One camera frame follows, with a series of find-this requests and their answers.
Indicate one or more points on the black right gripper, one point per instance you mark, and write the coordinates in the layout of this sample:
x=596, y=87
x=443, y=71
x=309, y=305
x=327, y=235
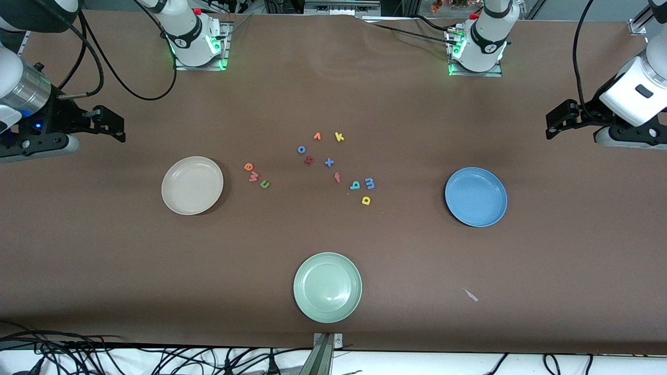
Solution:
x=58, y=115

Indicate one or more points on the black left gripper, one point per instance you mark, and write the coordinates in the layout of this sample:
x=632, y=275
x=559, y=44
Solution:
x=588, y=114

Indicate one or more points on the blue foam letter m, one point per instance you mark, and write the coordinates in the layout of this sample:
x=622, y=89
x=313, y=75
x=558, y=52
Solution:
x=369, y=183

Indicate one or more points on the teal foam letter g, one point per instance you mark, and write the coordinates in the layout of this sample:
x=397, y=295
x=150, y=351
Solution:
x=357, y=183

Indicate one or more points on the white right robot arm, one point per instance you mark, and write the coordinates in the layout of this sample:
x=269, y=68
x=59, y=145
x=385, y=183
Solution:
x=190, y=36

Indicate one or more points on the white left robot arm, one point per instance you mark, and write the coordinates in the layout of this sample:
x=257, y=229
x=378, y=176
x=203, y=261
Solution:
x=487, y=41

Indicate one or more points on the beige brown plate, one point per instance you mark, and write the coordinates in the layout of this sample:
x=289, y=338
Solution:
x=192, y=185

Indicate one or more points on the blue plate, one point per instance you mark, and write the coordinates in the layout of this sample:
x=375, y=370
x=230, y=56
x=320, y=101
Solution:
x=476, y=197

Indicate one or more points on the small white paper scrap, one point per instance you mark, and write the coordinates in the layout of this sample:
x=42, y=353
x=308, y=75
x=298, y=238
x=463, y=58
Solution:
x=470, y=295

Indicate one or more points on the brown table cover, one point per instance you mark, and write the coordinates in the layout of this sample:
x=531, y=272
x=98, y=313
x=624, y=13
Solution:
x=333, y=104

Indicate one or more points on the silver metal fixture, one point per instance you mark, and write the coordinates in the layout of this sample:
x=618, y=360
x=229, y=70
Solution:
x=341, y=6

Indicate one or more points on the pale green plate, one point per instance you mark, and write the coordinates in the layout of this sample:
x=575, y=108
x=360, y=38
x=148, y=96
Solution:
x=327, y=287

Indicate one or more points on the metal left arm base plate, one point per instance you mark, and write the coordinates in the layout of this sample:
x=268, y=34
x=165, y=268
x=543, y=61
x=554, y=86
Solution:
x=477, y=74

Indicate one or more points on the aluminium table frame rail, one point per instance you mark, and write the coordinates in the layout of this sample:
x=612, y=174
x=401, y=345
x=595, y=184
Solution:
x=22, y=44

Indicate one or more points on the aluminium table frame corner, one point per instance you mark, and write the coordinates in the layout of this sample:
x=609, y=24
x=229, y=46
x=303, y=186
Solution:
x=638, y=26

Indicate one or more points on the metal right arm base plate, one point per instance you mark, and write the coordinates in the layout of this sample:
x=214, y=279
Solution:
x=225, y=52

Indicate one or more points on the metal camera mount beam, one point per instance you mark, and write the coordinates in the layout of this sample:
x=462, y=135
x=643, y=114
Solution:
x=324, y=357

